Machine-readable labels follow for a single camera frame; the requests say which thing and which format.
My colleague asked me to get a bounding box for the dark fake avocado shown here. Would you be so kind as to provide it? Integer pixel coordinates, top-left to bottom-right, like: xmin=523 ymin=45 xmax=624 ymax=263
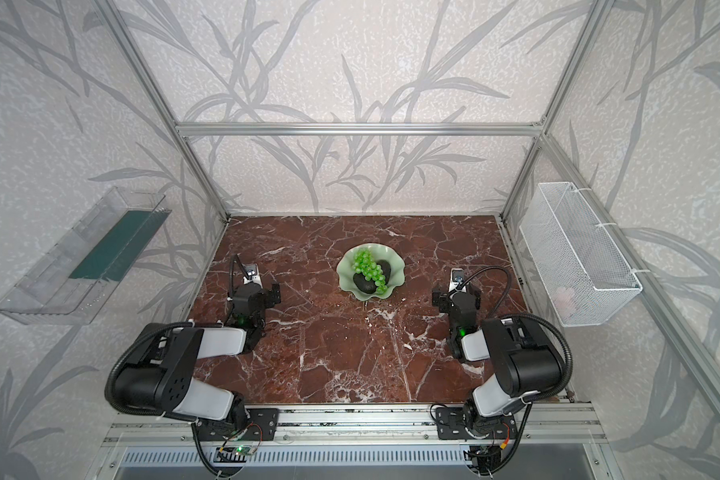
xmin=353 ymin=273 xmax=378 ymax=294
xmin=374 ymin=260 xmax=391 ymax=286

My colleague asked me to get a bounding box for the white ventilation grille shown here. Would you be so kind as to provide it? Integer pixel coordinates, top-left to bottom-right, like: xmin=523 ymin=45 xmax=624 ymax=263
xmin=119 ymin=445 xmax=467 ymax=468

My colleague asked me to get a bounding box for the green circuit board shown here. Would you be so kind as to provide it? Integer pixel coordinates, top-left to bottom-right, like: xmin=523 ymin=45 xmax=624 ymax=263
xmin=215 ymin=445 xmax=259 ymax=464

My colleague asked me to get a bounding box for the clear plastic wall bin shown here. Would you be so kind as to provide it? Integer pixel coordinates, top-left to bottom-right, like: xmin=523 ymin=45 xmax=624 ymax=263
xmin=0 ymin=187 xmax=171 ymax=325

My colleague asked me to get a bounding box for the white wire mesh basket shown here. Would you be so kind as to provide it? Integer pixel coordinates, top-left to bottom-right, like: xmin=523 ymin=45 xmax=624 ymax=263
xmin=520 ymin=182 xmax=642 ymax=327

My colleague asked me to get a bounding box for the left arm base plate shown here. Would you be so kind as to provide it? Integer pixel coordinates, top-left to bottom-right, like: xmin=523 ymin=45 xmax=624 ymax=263
xmin=196 ymin=408 xmax=280 ymax=442

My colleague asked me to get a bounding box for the aluminium back crossbar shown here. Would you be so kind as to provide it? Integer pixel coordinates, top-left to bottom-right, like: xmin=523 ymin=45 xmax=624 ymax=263
xmin=176 ymin=122 xmax=542 ymax=137

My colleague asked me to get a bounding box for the pink item in basket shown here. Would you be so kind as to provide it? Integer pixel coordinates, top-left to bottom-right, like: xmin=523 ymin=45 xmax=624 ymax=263
xmin=552 ymin=287 xmax=578 ymax=320

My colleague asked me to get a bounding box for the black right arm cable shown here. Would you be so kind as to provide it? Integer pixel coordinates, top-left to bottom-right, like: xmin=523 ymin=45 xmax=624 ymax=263
xmin=455 ymin=265 xmax=574 ymax=475

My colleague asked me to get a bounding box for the light green wavy fruit bowl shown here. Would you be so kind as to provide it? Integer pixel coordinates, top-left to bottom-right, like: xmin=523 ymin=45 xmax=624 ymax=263
xmin=336 ymin=243 xmax=405 ymax=301

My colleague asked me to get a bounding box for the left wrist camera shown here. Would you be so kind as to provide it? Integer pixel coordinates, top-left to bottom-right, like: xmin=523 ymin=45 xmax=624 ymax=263
xmin=243 ymin=264 xmax=263 ymax=290

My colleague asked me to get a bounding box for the green fake grape bunch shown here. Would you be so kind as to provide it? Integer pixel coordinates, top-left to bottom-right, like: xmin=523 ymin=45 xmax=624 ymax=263
xmin=352 ymin=249 xmax=388 ymax=295

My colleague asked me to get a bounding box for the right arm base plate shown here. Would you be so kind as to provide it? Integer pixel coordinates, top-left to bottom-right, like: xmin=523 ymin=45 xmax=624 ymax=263
xmin=429 ymin=404 xmax=518 ymax=442

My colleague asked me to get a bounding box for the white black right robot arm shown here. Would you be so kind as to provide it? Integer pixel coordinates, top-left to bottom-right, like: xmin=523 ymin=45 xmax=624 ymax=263
xmin=432 ymin=287 xmax=573 ymax=430

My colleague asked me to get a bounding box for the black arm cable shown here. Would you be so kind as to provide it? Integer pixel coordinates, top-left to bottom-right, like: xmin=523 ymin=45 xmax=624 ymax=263
xmin=455 ymin=265 xmax=574 ymax=475
xmin=104 ymin=254 xmax=247 ymax=478

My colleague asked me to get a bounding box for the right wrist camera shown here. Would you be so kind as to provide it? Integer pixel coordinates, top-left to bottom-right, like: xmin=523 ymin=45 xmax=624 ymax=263
xmin=449 ymin=268 xmax=466 ymax=291

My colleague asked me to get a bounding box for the aluminium frame corner post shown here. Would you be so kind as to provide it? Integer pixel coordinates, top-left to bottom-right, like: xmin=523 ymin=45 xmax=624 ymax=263
xmin=500 ymin=0 xmax=615 ymax=224

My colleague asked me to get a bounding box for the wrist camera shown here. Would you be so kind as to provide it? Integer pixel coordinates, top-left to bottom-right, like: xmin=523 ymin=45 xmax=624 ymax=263
xmin=449 ymin=268 xmax=466 ymax=291
xmin=243 ymin=264 xmax=263 ymax=290

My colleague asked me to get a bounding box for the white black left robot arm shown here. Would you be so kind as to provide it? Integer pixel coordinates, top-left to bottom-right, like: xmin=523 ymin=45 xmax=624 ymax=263
xmin=105 ymin=281 xmax=281 ymax=430

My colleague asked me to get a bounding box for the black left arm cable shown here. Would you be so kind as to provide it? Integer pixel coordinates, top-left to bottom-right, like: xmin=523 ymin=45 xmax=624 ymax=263
xmin=104 ymin=254 xmax=247 ymax=478

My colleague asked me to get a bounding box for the aluminium front rail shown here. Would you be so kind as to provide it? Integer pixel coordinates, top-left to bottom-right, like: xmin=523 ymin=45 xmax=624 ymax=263
xmin=102 ymin=403 xmax=608 ymax=447

